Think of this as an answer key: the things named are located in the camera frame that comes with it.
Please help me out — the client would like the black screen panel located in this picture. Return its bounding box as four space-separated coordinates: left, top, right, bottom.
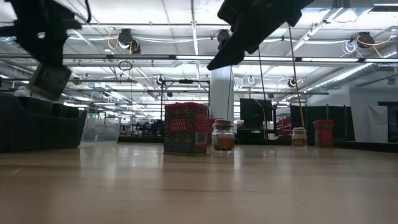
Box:
239 98 275 130

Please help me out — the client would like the clear plastic bin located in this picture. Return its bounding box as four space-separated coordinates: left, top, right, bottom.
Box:
81 111 122 144

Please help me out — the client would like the black plastic bin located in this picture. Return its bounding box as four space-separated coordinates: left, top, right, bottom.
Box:
0 93 88 153

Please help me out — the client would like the black curtain panel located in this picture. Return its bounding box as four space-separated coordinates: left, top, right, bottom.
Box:
290 105 355 141

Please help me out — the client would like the black metal gantry frame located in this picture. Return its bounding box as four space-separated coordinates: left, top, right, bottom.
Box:
159 78 211 121

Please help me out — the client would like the black lidded spice tin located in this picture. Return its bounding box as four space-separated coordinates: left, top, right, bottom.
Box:
27 62 73 101

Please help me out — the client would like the white pillar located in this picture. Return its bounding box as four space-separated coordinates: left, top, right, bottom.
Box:
210 66 235 123

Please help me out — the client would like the black partition panel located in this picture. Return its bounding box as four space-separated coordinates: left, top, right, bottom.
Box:
377 101 398 144

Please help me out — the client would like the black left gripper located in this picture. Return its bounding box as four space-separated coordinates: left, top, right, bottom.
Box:
11 0 82 68

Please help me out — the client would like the yellow cable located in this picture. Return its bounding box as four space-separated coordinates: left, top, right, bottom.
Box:
287 24 306 129

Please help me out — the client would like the cork lidded glass spice jar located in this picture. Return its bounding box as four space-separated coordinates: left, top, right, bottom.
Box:
211 119 236 154
291 126 308 147

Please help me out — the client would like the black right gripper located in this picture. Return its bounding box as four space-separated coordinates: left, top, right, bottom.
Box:
206 0 315 72

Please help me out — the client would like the silver ventilation duct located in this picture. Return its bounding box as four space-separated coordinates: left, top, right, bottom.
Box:
306 62 398 93

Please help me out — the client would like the white partition panel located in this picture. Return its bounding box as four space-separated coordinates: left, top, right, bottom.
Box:
351 104 389 144

